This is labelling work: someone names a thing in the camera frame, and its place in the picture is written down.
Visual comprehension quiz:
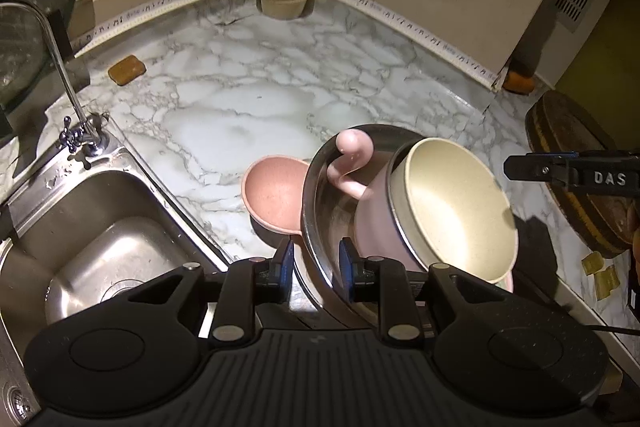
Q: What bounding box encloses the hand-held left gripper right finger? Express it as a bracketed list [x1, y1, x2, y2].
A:
[339, 237, 506, 348]

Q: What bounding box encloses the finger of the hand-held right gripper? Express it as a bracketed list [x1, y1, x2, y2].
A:
[502, 152, 576, 184]

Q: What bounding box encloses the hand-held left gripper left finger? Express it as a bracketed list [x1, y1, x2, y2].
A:
[125, 238, 295, 348]

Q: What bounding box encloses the pink pot with handle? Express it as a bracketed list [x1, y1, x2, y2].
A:
[326, 129, 516, 293]

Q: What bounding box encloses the stainless steel bowl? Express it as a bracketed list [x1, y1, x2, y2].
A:
[300, 123, 451, 328]

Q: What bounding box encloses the pink bear-shaped plate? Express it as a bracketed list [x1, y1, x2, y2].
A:
[241, 158, 312, 235]

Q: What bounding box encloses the cream bowl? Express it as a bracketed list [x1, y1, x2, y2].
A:
[390, 138, 517, 285]

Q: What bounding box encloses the round wooden cutting board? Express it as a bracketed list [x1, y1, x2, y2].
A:
[525, 89, 640, 258]

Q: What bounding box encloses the orange object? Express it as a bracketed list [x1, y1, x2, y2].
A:
[502, 67, 536, 94]

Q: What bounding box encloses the yellow translucent piece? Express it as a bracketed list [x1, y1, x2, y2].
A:
[595, 264, 621, 300]
[581, 252, 606, 278]

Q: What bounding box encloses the stainless steel sink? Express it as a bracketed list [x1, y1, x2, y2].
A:
[0, 147, 236, 418]

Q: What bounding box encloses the music note edge tape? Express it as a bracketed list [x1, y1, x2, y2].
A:
[72, 0, 506, 92]

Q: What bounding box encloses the brown soap bar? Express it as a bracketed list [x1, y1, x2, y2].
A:
[108, 55, 147, 85]

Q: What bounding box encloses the chrome gooseneck faucet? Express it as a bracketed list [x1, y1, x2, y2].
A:
[0, 0, 111, 158]

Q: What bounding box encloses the round steamer lid green rim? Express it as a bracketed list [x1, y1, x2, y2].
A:
[0, 0, 81, 148]

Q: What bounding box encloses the black cable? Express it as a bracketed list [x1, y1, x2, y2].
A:
[585, 324, 640, 336]

